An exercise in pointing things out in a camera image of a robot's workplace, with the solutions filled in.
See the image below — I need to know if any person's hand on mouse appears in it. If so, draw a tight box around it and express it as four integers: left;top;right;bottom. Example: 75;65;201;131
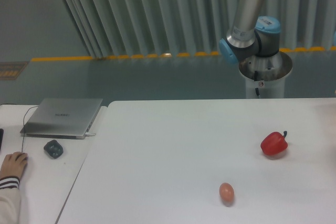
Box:
1;152;28;180

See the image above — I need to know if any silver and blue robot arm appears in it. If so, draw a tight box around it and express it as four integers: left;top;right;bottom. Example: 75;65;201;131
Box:
219;0;335;64

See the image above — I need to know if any cream sleeve forearm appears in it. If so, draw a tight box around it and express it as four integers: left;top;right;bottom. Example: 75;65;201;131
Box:
1;176;21;223

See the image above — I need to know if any red bell pepper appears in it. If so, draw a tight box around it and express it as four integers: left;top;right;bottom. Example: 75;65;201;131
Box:
260;131;288;156

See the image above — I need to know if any black keyboard edge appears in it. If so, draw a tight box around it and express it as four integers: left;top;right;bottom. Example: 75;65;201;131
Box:
0;129;4;151

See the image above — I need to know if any small black gadget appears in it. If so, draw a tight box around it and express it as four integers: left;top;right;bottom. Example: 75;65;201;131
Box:
44;140;64;159

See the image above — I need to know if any silver closed laptop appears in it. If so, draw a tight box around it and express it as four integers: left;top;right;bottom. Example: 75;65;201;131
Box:
20;98;103;139

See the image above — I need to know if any white pleated curtain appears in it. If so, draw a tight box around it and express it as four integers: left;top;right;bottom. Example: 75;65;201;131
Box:
65;0;335;58

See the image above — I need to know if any brown egg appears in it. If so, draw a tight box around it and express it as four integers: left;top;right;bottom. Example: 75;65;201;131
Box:
219;183;234;202

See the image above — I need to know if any black mouse cable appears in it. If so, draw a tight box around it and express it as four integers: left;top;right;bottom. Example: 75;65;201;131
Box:
20;105;39;154

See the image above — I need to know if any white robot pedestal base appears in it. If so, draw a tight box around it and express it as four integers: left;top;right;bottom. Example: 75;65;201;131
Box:
238;51;293;99

